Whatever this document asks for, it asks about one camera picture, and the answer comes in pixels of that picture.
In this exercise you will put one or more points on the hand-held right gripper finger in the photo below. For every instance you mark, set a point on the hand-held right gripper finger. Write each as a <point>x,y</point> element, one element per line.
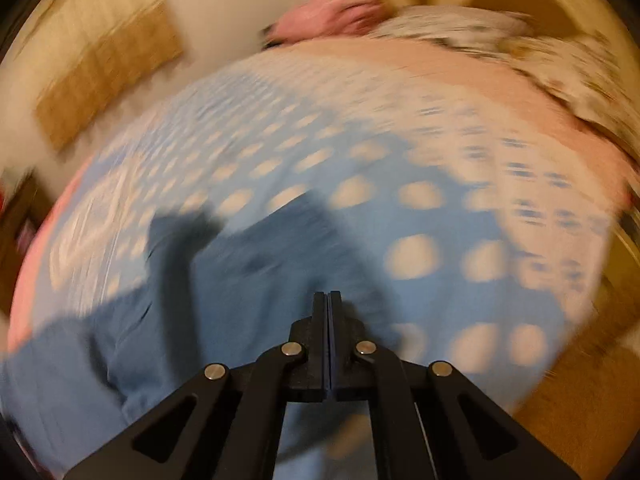
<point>334,340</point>
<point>322,340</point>

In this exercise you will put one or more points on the blue pants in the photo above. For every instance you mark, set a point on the blue pants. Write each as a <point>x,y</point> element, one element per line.
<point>240,280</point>

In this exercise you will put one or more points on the pink and blue blanket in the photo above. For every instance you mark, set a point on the pink and blue blanket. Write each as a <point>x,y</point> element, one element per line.
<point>400,170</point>

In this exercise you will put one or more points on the dark cloth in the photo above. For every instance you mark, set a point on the dark cloth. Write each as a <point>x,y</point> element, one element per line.
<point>270,37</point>

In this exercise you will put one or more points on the pink pillow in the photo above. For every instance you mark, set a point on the pink pillow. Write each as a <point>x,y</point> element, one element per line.
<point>325,17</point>

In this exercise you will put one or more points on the brown wooden desk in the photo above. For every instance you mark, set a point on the brown wooden desk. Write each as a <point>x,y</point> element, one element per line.
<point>20,225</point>

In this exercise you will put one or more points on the tan patterned curtain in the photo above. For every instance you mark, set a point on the tan patterned curtain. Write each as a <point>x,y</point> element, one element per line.
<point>110,75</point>

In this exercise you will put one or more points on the white patterned fringed cloth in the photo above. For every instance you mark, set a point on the white patterned fringed cloth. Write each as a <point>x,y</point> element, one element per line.
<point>550,55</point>

